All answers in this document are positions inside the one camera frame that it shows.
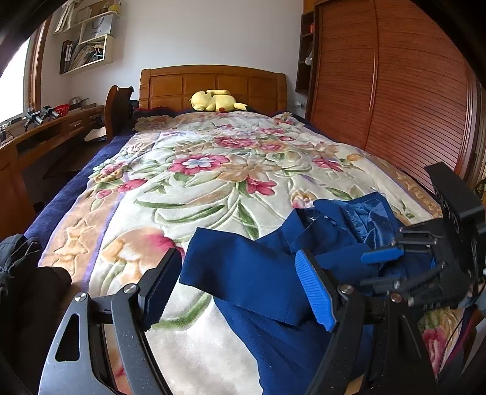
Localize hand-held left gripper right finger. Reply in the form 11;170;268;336
295;249;436;395

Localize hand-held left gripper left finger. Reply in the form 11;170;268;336
38;248;183;395

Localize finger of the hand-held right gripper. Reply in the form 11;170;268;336
359;263;446;307
360;219;446;264

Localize blue coat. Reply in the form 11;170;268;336
178;192;437;395

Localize floral plush blanket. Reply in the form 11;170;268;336
38;110;469;395

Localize black clothing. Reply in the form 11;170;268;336
0;233;73;395

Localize navy bed sheet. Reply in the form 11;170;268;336
23;135;134;241

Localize loose papers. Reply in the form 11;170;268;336
84;127;109;143

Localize wooden slatted wardrobe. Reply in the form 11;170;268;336
306;0;486;198

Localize wooden chair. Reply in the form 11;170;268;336
104;85;135;143

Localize yellow plush toy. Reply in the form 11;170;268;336
190;89;248;113

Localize wooden desk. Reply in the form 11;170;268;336
0;104;105;228

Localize wooden bed headboard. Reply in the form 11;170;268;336
139;65;286;115

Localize black metal devices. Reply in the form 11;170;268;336
23;106;56;130

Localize dark open shelf niche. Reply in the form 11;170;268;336
295;9;316;94

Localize wood-framed window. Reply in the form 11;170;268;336
0;15;52;128

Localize thin black cable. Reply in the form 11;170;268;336
436;313;468;380

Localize white wall shelf with books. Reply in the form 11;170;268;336
53;0;123;76

